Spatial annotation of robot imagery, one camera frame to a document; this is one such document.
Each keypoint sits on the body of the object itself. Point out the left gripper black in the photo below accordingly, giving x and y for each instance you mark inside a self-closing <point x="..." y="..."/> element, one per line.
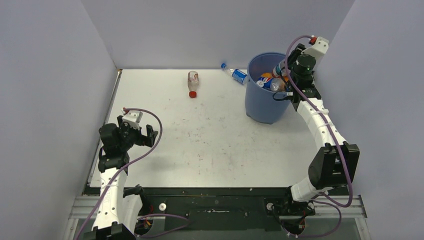
<point x="142" y="140"/>

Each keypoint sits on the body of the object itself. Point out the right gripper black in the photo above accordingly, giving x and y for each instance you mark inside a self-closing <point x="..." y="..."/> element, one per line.
<point x="293" y="55"/>

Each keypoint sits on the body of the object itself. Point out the red cap red label bottle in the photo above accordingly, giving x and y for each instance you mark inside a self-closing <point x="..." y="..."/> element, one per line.
<point x="279" y="70"/>

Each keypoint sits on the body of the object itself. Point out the crushed clear bottle blue cap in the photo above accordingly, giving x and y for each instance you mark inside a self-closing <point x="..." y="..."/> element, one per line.
<point x="277" y="85"/>

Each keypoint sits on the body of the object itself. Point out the pepsi bottle blue label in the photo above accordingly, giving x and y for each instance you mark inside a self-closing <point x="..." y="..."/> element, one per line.
<point x="264" y="82"/>

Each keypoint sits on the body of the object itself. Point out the blue plastic bin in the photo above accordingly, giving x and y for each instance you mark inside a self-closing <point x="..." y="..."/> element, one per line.
<point x="261" y="104"/>

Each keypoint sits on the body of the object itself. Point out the orange bottle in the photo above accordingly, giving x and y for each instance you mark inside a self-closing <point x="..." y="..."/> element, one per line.
<point x="266" y="75"/>

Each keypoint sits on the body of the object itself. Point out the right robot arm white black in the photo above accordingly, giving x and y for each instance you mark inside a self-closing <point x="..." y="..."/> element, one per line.
<point x="331" y="172"/>

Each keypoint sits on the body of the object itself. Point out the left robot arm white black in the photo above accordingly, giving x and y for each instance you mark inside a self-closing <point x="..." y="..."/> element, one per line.
<point x="118" y="208"/>

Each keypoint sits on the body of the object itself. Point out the far blue label bottle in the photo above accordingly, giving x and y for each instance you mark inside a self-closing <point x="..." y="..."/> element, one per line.
<point x="235" y="74"/>

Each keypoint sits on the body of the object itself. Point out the red label small bottle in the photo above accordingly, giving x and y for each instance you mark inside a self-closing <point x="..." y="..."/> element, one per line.
<point x="192" y="83"/>

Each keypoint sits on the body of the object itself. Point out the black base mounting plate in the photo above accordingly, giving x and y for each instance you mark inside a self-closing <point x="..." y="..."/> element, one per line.
<point x="220" y="209"/>

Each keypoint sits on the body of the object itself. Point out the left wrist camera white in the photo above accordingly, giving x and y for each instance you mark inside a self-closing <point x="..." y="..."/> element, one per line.
<point x="132" y="118"/>

